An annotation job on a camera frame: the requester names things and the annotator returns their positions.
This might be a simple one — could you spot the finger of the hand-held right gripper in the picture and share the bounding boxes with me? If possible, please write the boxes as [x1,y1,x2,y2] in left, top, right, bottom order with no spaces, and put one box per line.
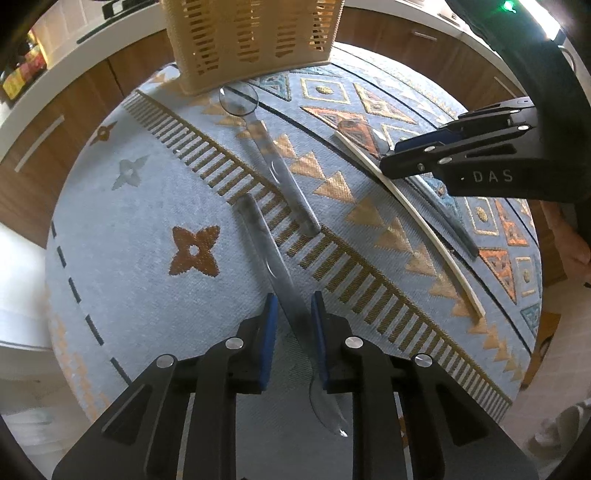
[396,97,537,152]
[379,126,537,180]

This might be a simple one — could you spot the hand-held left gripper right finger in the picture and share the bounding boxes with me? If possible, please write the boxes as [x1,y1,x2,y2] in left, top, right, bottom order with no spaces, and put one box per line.
[310,291,539,480]

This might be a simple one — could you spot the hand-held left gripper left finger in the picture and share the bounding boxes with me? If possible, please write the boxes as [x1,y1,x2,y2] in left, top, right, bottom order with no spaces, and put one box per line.
[51,293,280,480]

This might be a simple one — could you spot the brownish translucent spoon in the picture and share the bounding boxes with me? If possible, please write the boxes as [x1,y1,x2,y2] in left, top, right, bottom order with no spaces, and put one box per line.
[337,117,479,258]

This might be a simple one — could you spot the long cream chopstick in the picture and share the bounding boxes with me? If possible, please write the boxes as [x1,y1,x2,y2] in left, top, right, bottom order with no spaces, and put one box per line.
[333,131,485,319]

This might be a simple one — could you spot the clear plastic spoon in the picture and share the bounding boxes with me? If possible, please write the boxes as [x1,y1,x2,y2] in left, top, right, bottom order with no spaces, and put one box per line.
[218,84,321,234]
[238,193,349,437]

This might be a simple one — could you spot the yellow slotted utensil basket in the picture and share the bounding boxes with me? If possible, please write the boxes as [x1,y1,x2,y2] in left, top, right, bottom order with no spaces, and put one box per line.
[161,0,345,95]

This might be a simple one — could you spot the person's right hand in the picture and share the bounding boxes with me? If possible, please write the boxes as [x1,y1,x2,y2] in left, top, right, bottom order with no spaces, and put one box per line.
[542,202,591,278]

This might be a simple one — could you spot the patterned blue tablecloth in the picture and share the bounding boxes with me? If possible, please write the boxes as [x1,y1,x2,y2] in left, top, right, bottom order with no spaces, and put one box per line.
[44,48,543,435]

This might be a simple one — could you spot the wooden base cabinets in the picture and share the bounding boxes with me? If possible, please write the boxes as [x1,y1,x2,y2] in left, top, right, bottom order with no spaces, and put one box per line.
[0,8,570,288]

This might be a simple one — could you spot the black gas stove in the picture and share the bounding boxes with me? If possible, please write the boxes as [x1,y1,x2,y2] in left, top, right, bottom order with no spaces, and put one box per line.
[75,0,158,45]

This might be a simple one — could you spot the white kitchen countertop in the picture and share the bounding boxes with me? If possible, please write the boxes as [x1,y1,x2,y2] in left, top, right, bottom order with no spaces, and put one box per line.
[0,0,555,121]

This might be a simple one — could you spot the brown sauce bottle red label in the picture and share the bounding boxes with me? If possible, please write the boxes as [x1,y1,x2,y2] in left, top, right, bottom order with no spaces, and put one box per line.
[18,27,49,78]

